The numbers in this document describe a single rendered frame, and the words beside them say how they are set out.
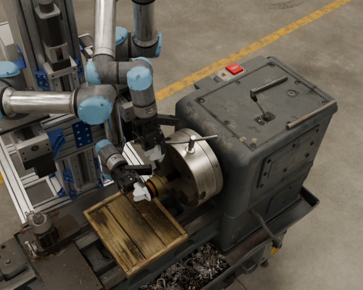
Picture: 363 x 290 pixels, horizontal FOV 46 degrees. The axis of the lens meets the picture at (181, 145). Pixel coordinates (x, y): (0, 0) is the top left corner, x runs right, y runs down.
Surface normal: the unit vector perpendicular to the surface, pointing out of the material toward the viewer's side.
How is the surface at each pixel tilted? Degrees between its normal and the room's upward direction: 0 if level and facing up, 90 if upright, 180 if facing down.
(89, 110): 90
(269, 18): 0
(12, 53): 90
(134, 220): 0
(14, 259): 0
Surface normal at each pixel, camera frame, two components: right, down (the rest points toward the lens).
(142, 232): 0.04, -0.66
